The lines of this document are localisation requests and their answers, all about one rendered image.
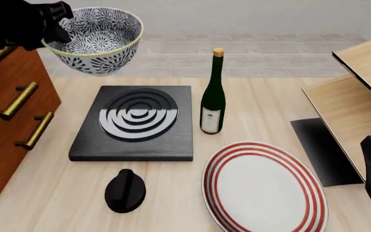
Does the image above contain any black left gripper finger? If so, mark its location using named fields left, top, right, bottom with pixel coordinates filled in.
left=43, top=23, right=73, bottom=45

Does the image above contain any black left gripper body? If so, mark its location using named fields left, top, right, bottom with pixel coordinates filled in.
left=45, top=0, right=75, bottom=25

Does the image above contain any blue white patterned bowl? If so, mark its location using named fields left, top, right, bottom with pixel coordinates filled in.
left=41, top=6, right=144, bottom=77

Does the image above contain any red-brown wooden cabinet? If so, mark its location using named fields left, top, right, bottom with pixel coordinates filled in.
left=0, top=32, right=62, bottom=206

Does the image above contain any pale wooden rack black panel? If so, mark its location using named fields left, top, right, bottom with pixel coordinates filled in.
left=290, top=33, right=371, bottom=188

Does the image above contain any white plate with red rings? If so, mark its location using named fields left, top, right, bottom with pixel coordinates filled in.
left=201, top=141, right=329, bottom=232

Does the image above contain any flat black stove plate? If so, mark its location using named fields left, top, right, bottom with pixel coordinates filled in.
left=68, top=85, right=195, bottom=162

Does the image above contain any dark green wine bottle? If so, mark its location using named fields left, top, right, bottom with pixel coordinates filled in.
left=200, top=47, right=227, bottom=135

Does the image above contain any round black stove knob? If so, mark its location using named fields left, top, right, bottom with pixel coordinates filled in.
left=104, top=168, right=147, bottom=215

